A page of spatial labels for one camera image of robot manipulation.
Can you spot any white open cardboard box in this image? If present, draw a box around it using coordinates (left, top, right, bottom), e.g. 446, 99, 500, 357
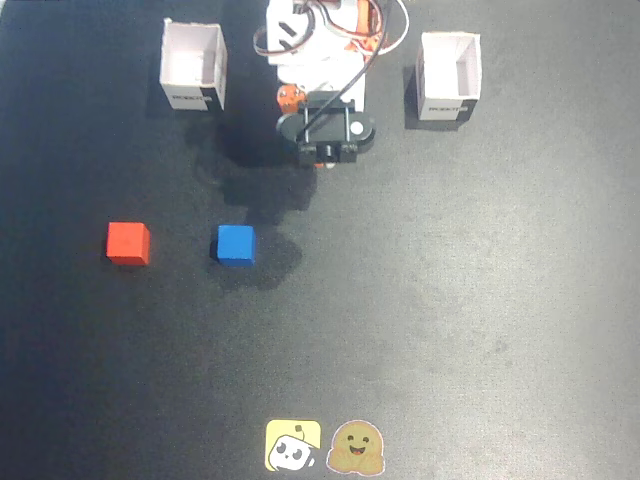
158, 17, 229, 112
414, 31, 484, 122

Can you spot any yellow robot face sticker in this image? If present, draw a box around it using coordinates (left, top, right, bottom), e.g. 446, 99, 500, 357
264, 418, 323, 473

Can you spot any hugging face emoji sticker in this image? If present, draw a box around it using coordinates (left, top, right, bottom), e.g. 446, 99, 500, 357
325, 418, 387, 476

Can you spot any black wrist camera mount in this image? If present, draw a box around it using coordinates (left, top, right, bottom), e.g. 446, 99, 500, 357
276, 91, 377, 169

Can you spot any black felt mat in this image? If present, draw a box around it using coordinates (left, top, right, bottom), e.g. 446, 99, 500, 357
0, 0, 640, 480

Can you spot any blue cube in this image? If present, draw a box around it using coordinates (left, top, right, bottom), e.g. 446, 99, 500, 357
215, 224, 257, 267

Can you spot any red cube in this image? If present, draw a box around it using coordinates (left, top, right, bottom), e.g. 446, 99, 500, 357
105, 221, 151, 267

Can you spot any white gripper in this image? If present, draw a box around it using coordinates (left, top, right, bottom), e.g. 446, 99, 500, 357
276, 59, 367, 120

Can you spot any white servo cable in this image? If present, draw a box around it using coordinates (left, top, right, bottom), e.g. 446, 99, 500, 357
319, 0, 411, 57
252, 2, 319, 60

